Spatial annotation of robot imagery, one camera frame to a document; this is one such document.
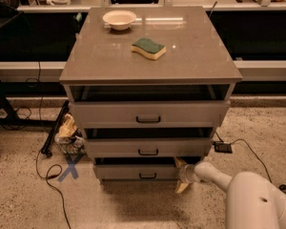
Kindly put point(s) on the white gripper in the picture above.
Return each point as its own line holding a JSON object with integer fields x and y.
{"x": 185, "y": 173}

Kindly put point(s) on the grey bottom drawer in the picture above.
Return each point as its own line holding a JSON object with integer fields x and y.
{"x": 135, "y": 172}

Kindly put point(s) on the grey drawer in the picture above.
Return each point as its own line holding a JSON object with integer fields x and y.
{"x": 158, "y": 114}
{"x": 148, "y": 147}
{"x": 135, "y": 172}

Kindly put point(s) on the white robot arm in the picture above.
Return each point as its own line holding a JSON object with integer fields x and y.
{"x": 252, "y": 201}

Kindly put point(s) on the grey top drawer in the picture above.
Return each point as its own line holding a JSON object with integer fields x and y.
{"x": 158, "y": 114}

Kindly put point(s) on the grey middle drawer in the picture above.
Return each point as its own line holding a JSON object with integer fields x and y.
{"x": 148, "y": 147}

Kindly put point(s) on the grey drawer cabinet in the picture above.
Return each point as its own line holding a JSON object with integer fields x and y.
{"x": 195, "y": 67}

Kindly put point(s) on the black power adapter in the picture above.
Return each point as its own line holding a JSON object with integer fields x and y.
{"x": 223, "y": 147}

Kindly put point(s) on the blue tape cross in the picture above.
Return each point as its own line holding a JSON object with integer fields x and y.
{"x": 71, "y": 169}

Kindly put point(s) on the crumpled bag on floor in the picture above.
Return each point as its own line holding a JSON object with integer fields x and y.
{"x": 69, "y": 138}

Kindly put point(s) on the green yellow sponge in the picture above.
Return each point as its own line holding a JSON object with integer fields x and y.
{"x": 149, "y": 49}

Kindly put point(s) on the black stand leg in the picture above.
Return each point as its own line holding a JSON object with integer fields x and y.
{"x": 46, "y": 149}

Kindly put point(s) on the white bowl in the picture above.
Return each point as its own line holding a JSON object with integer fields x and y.
{"x": 119, "y": 20}

